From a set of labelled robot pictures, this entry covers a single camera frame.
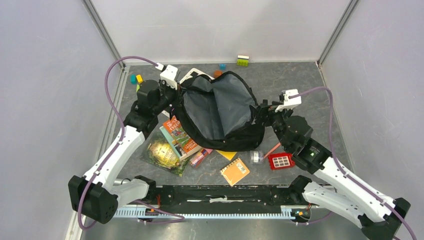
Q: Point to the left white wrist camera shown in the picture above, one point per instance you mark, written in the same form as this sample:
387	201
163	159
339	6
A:
168	75

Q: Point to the teal paperback book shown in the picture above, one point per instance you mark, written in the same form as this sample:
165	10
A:
170	144

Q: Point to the green white lego brick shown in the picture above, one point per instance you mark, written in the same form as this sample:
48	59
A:
242	60

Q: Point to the small blue lego brick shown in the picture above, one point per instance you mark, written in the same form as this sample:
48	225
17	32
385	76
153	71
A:
222	66

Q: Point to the red calculator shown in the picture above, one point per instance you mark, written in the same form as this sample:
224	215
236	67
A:
279	161

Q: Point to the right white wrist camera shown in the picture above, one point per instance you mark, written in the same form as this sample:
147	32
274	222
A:
289	100

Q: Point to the orange spiral notepad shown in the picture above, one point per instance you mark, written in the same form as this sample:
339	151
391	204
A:
235	171

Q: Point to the teal wooden block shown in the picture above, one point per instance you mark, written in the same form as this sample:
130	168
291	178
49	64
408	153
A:
133	79

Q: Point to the black backpack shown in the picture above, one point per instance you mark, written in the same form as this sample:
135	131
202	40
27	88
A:
219	114

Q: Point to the yellow notebook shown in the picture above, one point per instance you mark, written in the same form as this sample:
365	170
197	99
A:
229	155

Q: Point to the pink pencil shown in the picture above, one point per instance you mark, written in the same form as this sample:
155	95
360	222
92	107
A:
272	150

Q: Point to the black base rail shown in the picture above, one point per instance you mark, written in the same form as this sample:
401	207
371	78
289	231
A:
259	201

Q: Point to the black white chessboard mat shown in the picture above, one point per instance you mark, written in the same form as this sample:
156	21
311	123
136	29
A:
190	74

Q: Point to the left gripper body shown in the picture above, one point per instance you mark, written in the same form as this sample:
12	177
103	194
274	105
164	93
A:
171	96

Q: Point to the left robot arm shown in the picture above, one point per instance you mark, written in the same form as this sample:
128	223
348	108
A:
94	194

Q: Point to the orange treehouse book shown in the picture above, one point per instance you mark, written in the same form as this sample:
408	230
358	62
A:
182	142

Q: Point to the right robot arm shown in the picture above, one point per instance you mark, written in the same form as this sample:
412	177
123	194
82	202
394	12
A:
378	216

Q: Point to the yellow wooden block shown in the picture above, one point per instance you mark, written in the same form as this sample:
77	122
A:
139	79

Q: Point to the clear plastic box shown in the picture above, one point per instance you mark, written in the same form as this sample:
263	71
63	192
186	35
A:
256	157

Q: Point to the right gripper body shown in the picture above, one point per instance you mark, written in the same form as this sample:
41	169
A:
275	119

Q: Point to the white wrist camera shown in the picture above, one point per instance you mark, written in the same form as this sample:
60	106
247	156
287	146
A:
168	75
289	100

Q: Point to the orange brown cube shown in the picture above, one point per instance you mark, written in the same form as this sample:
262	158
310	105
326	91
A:
217	73

